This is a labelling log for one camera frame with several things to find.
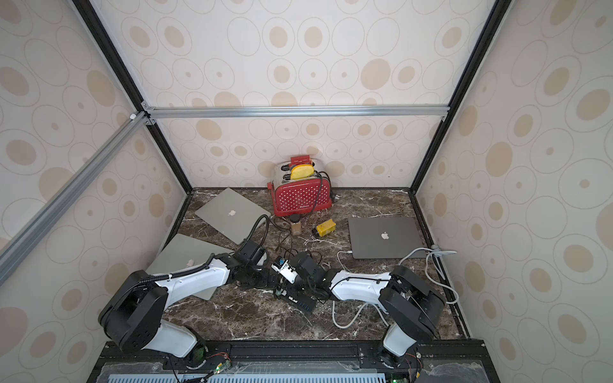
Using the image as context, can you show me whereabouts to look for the black charger cable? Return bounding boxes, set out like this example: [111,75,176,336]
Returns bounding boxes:
[272,217,331,269]

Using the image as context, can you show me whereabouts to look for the black power strip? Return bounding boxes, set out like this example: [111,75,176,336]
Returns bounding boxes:
[276,288,317,314]

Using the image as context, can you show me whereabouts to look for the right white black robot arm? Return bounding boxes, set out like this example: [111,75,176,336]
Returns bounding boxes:
[271,252,445,368]

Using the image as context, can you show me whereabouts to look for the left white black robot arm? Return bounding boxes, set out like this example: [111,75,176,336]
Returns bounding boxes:
[98,215,278,370]

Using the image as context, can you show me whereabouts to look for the silver laptop back left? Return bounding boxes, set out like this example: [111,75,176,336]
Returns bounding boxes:
[196,188,270,244]

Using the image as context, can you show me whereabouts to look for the silver laptop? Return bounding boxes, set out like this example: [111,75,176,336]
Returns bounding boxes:
[196,188,270,244]
[145,234,230,308]

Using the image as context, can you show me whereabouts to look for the silver laptop front left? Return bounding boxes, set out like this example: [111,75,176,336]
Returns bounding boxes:
[145,234,230,308]

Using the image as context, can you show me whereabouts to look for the dark grey laptop right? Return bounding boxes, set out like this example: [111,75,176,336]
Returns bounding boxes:
[348,215,423,260]

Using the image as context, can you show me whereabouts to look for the brown wooden block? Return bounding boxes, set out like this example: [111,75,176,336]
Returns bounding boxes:
[289,214,303,236]

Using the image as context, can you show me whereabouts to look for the yellow plug adapter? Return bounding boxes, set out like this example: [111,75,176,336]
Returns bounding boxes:
[312,220,336,238]

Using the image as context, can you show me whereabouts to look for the red toaster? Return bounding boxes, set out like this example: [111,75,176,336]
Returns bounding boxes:
[268,158,333,217]

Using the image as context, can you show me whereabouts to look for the yellow toy bread slice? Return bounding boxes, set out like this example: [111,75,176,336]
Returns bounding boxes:
[290,164,314,180]

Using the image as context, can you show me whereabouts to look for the red toy bread slice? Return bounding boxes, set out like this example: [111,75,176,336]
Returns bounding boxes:
[290,155,313,168]

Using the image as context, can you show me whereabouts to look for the white power strip cable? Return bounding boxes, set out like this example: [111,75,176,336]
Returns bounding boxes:
[331,248,391,330]

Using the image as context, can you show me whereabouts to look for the black toaster cable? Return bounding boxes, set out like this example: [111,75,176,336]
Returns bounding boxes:
[308,170,334,214]

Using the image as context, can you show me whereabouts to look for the white cable on right wall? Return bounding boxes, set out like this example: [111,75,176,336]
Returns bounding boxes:
[398,245,460,306]

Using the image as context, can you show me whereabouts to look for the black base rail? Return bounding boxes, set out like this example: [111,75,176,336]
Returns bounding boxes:
[88,340,499,382]

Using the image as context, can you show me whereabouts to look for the back aluminium rail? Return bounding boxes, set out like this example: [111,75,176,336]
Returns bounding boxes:
[145,105,450,119]

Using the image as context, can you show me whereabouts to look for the aluminium rail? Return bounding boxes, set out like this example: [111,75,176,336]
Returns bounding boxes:
[1,111,148,282]
[145,105,450,119]

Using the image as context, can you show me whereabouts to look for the left aluminium rail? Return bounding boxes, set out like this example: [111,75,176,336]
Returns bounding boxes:
[1,111,148,282]

